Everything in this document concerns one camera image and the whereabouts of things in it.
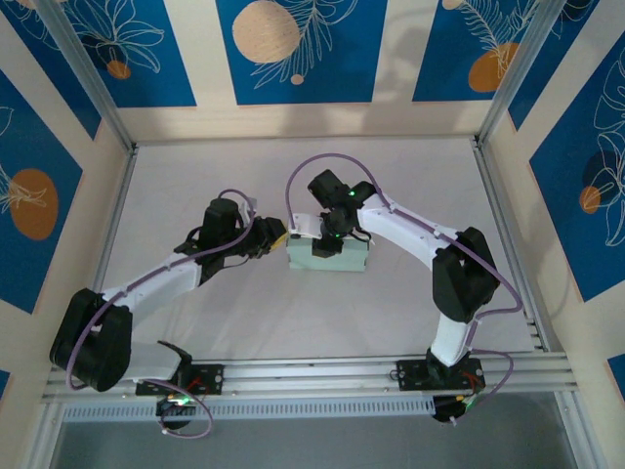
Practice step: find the white paper box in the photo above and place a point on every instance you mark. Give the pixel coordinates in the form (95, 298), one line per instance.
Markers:
(354, 256)

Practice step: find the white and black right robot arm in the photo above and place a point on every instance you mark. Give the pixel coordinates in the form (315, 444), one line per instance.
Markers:
(405, 229)

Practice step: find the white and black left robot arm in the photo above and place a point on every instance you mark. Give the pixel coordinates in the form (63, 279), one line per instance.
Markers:
(156, 281)

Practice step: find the black controller board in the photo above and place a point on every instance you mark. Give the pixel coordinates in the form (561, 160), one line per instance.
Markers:
(451, 409)
(177, 408)

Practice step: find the aluminium side rail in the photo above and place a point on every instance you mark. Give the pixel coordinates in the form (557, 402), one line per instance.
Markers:
(119, 205)
(493, 195)

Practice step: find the long aluminium base rail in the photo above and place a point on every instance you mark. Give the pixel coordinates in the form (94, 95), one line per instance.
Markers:
(317, 371)

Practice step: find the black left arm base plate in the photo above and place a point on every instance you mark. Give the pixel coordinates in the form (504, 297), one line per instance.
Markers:
(215, 378)

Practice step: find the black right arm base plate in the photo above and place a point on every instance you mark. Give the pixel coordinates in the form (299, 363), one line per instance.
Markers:
(407, 373)

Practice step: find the aluminium frame post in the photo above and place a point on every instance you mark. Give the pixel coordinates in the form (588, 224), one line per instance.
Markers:
(88, 73)
(517, 63)

